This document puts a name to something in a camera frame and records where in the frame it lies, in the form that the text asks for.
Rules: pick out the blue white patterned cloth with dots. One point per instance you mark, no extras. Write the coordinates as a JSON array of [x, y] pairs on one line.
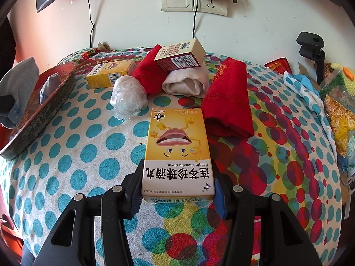
[[301, 85]]

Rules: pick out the red candy wrapper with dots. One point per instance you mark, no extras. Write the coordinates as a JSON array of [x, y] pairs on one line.
[[91, 52]]

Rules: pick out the white towel sock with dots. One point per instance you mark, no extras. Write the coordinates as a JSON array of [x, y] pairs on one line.
[[187, 82]]

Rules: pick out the red snack packet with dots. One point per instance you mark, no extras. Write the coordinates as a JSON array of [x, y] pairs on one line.
[[279, 65]]

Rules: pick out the grey cloth at left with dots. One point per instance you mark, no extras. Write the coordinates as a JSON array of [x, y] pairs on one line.
[[17, 86]]

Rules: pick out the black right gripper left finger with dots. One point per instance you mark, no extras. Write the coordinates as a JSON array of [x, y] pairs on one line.
[[72, 238]]

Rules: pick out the maroon and cream box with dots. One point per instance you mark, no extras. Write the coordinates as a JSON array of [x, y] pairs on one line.
[[186, 54]]

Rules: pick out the red sock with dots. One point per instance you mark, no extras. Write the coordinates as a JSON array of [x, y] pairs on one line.
[[225, 107], [150, 74]]

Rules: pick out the white ball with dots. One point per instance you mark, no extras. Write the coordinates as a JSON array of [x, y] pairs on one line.
[[128, 98]]

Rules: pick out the polka dot bed sheet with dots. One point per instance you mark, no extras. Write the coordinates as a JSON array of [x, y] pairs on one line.
[[84, 149]]

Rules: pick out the black clamp stand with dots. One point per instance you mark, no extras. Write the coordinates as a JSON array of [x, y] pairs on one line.
[[312, 49]]

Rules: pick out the blue grey sock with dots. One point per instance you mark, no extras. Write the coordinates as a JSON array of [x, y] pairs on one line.
[[51, 84]]

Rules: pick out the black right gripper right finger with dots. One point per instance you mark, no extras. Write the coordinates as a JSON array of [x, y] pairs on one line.
[[283, 241]]

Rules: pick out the round red tray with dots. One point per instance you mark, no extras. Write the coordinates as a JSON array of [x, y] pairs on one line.
[[37, 115]]

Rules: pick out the yellow cartoon medicine box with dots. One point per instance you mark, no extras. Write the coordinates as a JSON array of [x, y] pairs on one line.
[[177, 162]]

